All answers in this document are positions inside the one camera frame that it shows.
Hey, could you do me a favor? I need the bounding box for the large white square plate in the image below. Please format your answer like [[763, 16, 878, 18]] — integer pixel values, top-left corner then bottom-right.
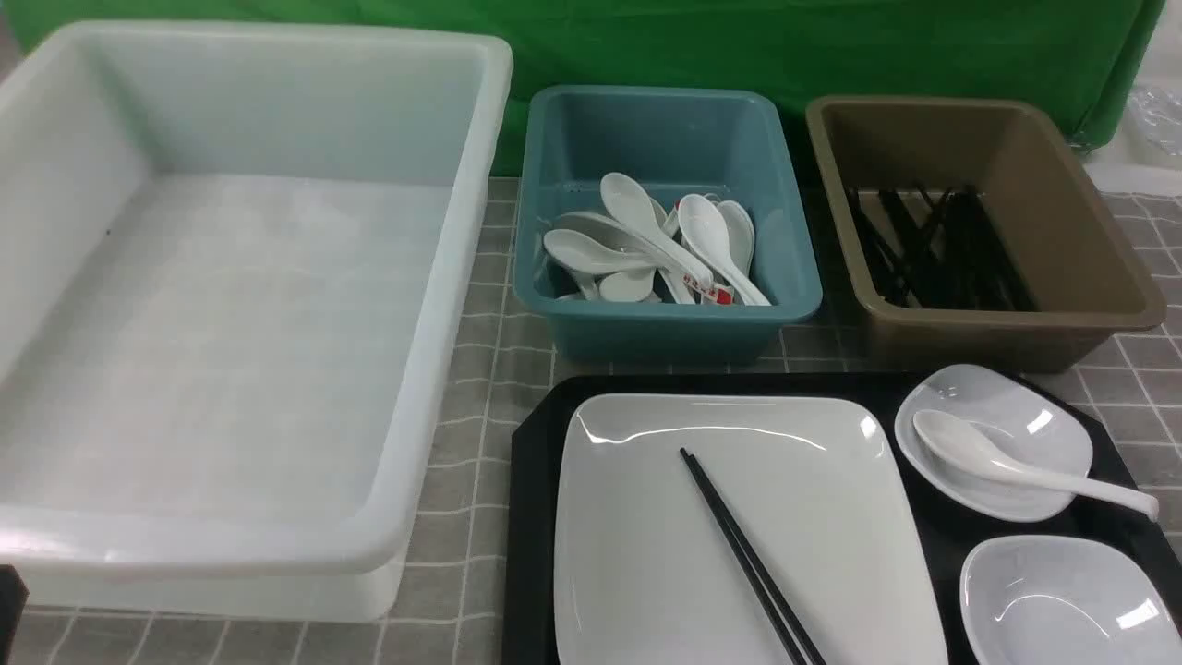
[[553, 395, 948, 664]]

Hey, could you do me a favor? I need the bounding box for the black chopstick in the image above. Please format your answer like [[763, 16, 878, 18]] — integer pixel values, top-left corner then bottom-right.
[[707, 475, 826, 664], [678, 449, 810, 664]]

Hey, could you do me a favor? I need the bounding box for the white ceramic spoon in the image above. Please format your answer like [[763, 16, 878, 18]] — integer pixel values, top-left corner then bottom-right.
[[913, 409, 1160, 522]]

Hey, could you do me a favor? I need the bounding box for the white small dish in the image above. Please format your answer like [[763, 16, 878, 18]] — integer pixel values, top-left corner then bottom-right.
[[894, 365, 1093, 523], [959, 535, 1181, 664]]

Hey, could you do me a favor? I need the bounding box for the pile of white spoons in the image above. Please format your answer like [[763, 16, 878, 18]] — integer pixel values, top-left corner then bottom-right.
[[543, 172, 771, 306]]

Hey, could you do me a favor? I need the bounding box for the teal plastic bin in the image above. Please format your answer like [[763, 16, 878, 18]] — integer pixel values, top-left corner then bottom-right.
[[513, 87, 823, 367]]

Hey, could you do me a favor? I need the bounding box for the grey checkered tablecloth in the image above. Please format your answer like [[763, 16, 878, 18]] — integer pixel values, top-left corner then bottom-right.
[[9, 177, 1178, 664]]

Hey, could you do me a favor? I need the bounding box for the black serving tray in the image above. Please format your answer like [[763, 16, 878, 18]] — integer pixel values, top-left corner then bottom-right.
[[500, 371, 1181, 664]]

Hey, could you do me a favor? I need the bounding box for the large white plastic bin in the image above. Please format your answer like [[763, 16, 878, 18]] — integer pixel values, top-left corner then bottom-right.
[[1, 20, 513, 622]]

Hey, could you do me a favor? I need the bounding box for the pile of black chopsticks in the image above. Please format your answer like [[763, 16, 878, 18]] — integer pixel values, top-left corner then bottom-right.
[[844, 181, 1039, 312]]

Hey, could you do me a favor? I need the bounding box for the brown plastic bin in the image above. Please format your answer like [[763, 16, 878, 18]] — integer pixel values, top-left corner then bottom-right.
[[806, 96, 1165, 373]]

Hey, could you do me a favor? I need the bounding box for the green cloth backdrop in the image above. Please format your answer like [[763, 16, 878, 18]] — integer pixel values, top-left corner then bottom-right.
[[4, 1, 1165, 175]]

